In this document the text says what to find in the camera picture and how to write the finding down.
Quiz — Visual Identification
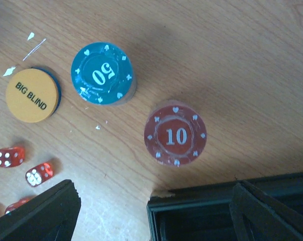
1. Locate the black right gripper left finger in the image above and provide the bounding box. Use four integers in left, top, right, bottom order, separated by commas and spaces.
0, 179, 81, 240

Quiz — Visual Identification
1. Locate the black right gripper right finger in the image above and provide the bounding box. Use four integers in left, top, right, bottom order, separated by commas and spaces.
229, 182, 303, 240

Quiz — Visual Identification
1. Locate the yellow big blind button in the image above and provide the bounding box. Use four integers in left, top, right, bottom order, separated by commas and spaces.
6, 68, 58, 123

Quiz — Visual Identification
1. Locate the blue poker chip stack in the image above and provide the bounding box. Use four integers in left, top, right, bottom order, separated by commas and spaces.
71, 42, 137, 105

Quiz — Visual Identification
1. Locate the red translucent die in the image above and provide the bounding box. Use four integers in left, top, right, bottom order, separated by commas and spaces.
5, 197, 32, 214
25, 162, 54, 187
0, 147, 25, 168

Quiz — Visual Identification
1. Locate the black poker set case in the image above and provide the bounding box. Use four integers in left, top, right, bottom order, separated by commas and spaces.
147, 172, 303, 240

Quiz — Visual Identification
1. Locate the blue small blind button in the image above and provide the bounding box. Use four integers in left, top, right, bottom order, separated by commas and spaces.
32, 65, 62, 115

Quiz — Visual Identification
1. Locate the red poker chip stack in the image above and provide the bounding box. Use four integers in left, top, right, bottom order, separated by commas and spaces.
144, 100, 207, 167

